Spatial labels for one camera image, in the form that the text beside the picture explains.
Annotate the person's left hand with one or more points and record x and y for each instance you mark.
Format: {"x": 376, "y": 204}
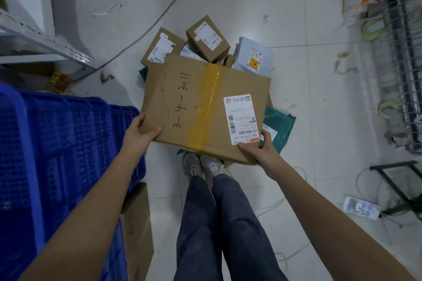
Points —
{"x": 136, "y": 141}

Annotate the person's right hand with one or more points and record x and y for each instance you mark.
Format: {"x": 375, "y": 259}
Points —
{"x": 265, "y": 157}

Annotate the person's right thumb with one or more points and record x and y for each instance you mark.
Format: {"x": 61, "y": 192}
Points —
{"x": 249, "y": 149}

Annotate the person's left thumb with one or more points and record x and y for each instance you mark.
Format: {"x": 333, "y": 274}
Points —
{"x": 151, "y": 134}

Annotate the large taped cardboard parcel box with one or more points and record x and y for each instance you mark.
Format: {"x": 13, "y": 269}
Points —
{"x": 204, "y": 106}

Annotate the person's left forearm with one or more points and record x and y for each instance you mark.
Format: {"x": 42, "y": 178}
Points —
{"x": 89, "y": 218}

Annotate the person's right forearm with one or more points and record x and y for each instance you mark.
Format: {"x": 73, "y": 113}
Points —
{"x": 333, "y": 221}

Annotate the green plastic mailer bag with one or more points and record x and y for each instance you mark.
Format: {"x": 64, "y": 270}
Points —
{"x": 280, "y": 126}

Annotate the person's right grey shoe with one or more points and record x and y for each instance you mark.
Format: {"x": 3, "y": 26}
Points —
{"x": 212, "y": 165}

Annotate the person's grey shoe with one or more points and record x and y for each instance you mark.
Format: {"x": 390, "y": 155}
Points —
{"x": 193, "y": 164}
{"x": 212, "y": 165}

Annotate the person's left grey shoe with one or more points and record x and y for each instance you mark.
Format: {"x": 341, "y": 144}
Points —
{"x": 193, "y": 164}

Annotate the plain cardboard box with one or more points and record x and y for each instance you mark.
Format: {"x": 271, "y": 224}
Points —
{"x": 152, "y": 78}

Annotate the teal plastic mailer bag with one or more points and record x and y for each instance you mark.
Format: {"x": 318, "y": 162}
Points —
{"x": 142, "y": 75}

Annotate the person's right leg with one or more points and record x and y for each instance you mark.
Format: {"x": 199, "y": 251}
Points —
{"x": 244, "y": 228}

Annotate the person's leg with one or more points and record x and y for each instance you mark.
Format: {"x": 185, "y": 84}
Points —
{"x": 196, "y": 234}
{"x": 244, "y": 228}

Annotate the flat cardboard parcel box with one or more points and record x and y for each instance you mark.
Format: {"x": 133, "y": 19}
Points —
{"x": 161, "y": 47}

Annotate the blue plastic crate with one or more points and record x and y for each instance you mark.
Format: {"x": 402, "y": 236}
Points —
{"x": 59, "y": 145}

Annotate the grey plastic mailer bag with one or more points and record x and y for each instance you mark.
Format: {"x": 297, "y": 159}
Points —
{"x": 254, "y": 55}

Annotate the person's left leg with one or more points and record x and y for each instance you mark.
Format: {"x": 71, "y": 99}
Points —
{"x": 196, "y": 234}

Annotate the tall brown cardboard box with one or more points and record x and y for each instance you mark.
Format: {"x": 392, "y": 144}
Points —
{"x": 136, "y": 234}

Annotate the yellow orange packet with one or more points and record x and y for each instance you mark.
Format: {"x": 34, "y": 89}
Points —
{"x": 58, "y": 81}

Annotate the small cube cardboard parcel box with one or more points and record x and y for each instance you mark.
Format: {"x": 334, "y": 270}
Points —
{"x": 207, "y": 38}

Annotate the white power strip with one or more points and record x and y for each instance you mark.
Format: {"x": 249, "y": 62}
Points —
{"x": 361, "y": 207}

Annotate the grey metal shelf rack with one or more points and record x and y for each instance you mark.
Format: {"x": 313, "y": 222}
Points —
{"x": 43, "y": 40}

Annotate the pale green cart wheel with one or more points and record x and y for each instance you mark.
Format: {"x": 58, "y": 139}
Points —
{"x": 389, "y": 109}
{"x": 372, "y": 30}

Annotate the black metal stand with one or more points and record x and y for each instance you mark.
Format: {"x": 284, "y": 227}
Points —
{"x": 400, "y": 180}

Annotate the white paper label card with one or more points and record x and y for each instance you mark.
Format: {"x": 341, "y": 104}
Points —
{"x": 352, "y": 4}

